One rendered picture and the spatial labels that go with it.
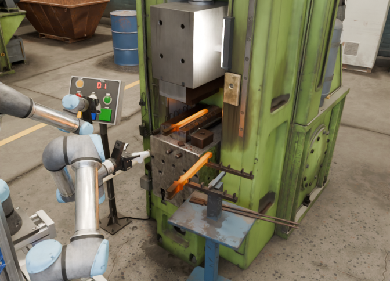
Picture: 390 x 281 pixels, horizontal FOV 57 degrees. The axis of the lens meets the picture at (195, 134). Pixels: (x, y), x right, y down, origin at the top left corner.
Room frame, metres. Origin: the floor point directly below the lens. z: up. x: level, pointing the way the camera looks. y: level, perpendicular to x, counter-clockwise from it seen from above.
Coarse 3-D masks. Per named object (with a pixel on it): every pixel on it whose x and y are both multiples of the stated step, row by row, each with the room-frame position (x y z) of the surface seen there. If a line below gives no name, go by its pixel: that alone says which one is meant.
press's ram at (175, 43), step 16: (160, 16) 1.97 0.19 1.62; (176, 16) 1.90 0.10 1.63; (192, 16) 1.84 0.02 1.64; (208, 16) 1.93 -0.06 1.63; (224, 16) 2.05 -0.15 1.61; (160, 32) 1.97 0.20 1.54; (176, 32) 1.90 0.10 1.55; (192, 32) 1.84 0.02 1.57; (208, 32) 1.94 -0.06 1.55; (160, 48) 1.97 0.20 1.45; (176, 48) 1.90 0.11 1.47; (192, 48) 1.84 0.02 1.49; (208, 48) 1.94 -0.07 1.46; (160, 64) 1.97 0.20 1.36; (176, 64) 1.90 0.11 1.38; (192, 64) 1.84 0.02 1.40; (208, 64) 1.94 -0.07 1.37; (176, 80) 1.90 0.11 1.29; (192, 80) 1.84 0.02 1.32; (208, 80) 1.95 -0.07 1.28
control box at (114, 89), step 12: (72, 84) 2.18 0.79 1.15; (84, 84) 2.17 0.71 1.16; (96, 84) 2.15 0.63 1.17; (108, 84) 2.14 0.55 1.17; (120, 84) 2.13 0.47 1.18; (96, 96) 2.11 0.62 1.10; (120, 96) 2.12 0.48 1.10; (108, 108) 2.06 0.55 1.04; (120, 108) 2.10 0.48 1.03; (96, 120) 2.04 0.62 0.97
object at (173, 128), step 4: (200, 112) 2.11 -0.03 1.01; (204, 112) 2.12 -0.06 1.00; (192, 116) 2.04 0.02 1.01; (196, 116) 2.05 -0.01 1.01; (184, 120) 1.98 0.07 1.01; (188, 120) 1.98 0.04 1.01; (172, 124) 1.91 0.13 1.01; (176, 124) 1.92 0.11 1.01; (180, 124) 1.93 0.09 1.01; (168, 128) 1.86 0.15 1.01; (172, 128) 1.87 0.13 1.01; (176, 128) 1.89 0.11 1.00; (164, 132) 1.82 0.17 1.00; (168, 132) 1.85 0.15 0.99; (172, 132) 1.87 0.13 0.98
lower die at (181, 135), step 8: (200, 104) 2.31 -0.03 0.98; (184, 112) 2.17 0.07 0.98; (192, 112) 2.15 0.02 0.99; (208, 112) 2.13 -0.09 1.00; (216, 112) 2.15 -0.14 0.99; (168, 120) 2.04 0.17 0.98; (176, 120) 2.02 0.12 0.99; (192, 120) 2.00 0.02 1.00; (200, 120) 2.02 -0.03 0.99; (208, 120) 2.05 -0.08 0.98; (160, 128) 1.98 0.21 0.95; (184, 128) 1.90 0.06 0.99; (192, 128) 1.91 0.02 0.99; (208, 128) 2.05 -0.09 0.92; (176, 136) 1.90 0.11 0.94; (184, 136) 1.87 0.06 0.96
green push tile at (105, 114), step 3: (102, 111) 2.05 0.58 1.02; (105, 111) 2.05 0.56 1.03; (108, 111) 2.05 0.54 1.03; (111, 111) 2.05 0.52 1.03; (102, 114) 2.04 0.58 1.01; (105, 114) 2.04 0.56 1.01; (108, 114) 2.04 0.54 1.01; (99, 117) 2.04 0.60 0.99; (102, 117) 2.03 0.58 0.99; (105, 117) 2.03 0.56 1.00; (108, 117) 2.03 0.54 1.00; (102, 120) 2.03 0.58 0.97; (105, 120) 2.02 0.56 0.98; (108, 120) 2.02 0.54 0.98
